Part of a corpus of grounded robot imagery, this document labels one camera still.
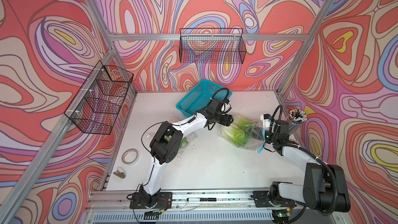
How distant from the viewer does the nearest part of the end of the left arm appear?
728 millimetres

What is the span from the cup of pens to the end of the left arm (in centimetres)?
35

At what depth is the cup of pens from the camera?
2.77 ft
